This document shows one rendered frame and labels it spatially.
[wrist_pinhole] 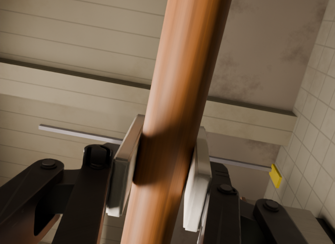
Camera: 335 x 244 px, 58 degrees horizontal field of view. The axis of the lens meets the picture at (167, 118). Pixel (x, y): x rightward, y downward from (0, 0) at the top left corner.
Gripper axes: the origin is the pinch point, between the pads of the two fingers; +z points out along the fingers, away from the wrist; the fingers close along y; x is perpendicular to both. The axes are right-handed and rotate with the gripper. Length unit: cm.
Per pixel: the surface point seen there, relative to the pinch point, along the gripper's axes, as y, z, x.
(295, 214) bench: 93, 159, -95
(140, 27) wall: -41, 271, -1
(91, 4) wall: -88, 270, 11
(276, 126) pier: 100, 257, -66
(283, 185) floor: 116, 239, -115
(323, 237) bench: 102, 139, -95
